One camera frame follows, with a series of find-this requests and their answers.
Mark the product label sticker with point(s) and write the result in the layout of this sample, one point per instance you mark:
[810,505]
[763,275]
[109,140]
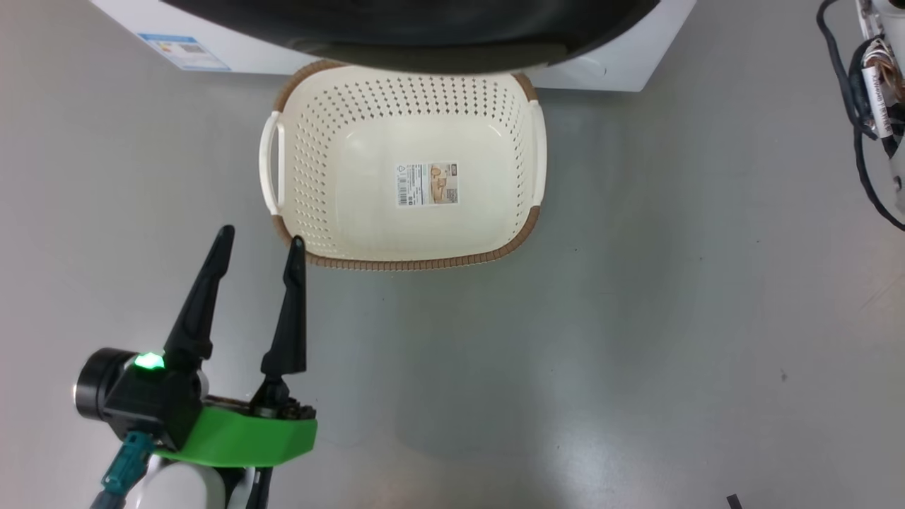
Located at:
[428,184]

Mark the blue energy label sticker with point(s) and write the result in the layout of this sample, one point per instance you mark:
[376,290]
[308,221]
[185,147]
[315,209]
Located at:
[184,52]

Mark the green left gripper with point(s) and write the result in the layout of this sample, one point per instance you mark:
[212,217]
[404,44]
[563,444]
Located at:
[240,438]

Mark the round white filter cover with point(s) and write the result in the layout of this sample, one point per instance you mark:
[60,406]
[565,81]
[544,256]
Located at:
[590,69]

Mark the black washing machine door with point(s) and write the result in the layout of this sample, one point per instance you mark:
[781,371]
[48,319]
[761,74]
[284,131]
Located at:
[424,35]

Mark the cream perforated laundry basket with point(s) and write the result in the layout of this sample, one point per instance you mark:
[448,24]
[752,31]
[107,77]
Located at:
[368,184]

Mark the white washing machine body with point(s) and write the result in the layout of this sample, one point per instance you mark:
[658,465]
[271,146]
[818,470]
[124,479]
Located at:
[636,56]

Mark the small black floor object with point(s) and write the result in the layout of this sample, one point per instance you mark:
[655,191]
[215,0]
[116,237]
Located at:
[734,502]

